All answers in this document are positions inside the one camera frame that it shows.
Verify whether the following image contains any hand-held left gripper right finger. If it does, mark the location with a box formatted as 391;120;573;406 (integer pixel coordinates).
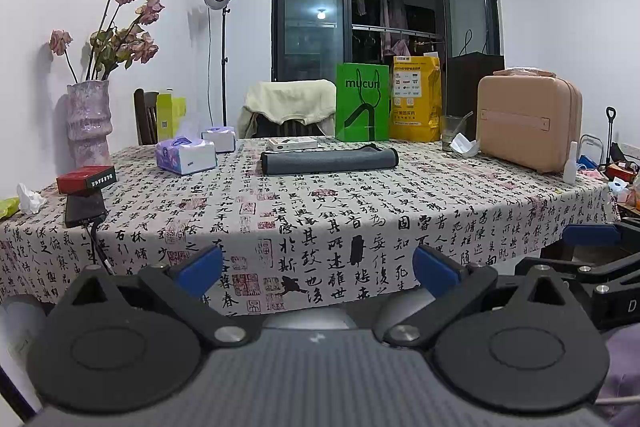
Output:
373;244;597;351

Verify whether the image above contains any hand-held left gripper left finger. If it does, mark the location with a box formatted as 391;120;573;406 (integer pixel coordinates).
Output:
60;245;264;351

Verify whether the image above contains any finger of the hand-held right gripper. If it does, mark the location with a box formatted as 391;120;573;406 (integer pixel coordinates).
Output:
515;252;640;294
560;218;640;258

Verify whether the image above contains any grey towel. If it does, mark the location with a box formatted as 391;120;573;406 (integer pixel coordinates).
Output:
259;146;399;176

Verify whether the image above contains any person's purple clothing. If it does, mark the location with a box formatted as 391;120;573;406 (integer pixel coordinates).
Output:
597;324;640;427

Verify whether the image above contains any small white bottle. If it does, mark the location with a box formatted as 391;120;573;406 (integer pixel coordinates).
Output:
563;142;580;184

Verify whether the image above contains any calligraphy printed tablecloth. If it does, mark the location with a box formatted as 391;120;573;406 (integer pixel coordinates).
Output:
0;137;621;315

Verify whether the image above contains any large purple tissue box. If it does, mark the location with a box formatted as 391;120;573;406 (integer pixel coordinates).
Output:
155;136;218;174

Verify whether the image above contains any white paper wrapper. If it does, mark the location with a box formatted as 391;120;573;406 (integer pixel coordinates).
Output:
448;133;481;158

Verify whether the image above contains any white tissue box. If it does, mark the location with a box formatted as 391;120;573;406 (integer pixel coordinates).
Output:
201;126;236;154

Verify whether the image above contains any pink hard suitcase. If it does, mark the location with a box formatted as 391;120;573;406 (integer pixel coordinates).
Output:
476;68;584;174

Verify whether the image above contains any clear glass cup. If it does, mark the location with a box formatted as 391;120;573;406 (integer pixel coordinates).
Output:
441;111;475;151

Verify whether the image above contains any red flat box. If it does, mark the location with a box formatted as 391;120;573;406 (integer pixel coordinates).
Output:
56;165;117;195

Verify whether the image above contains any yellow green carton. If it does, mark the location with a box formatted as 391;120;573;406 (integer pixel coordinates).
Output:
156;92;187;142

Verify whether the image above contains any flat white black box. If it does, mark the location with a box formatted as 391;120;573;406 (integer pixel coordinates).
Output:
266;137;319;152

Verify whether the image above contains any dark wooden chair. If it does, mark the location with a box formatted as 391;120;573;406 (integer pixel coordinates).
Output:
133;88;160;146

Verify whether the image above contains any yellow paper bag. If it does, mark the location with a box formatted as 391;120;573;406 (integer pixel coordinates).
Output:
389;54;443;142

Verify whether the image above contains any green paper bag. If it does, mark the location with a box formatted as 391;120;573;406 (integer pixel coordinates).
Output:
335;63;391;142

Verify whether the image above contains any crumpled white tissue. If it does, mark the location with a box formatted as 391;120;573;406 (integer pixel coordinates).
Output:
16;183;48;214

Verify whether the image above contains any pink speckled ceramic vase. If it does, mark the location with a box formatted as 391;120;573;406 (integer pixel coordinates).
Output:
66;79;112;168

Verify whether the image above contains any cream blanket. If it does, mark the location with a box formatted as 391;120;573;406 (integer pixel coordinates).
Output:
237;80;337;138

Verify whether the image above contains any black cabinet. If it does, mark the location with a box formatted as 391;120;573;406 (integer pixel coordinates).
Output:
445;53;506;135

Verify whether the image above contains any pink hanging garment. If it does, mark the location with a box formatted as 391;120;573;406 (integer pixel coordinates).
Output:
380;0;408;55

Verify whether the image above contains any black framed window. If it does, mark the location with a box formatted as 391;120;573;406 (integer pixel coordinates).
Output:
272;0;501;84

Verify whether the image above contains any black cable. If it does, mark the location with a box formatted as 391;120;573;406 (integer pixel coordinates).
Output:
82;219;115;277

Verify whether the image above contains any black cart handle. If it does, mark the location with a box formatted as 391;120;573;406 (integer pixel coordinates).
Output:
602;107;619;168

